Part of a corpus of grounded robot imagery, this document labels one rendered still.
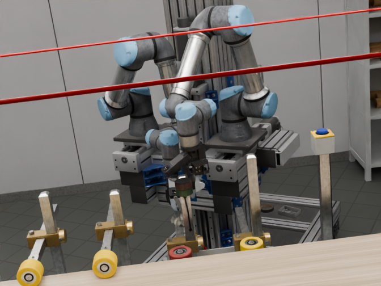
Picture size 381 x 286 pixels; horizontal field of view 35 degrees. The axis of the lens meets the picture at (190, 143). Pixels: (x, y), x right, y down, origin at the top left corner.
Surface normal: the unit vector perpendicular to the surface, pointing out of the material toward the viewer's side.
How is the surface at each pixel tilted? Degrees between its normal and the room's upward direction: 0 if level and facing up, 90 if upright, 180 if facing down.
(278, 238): 0
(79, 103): 90
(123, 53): 85
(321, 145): 90
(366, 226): 0
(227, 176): 90
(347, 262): 0
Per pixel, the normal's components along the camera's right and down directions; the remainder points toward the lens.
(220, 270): -0.11, -0.94
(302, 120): 0.04, 0.33
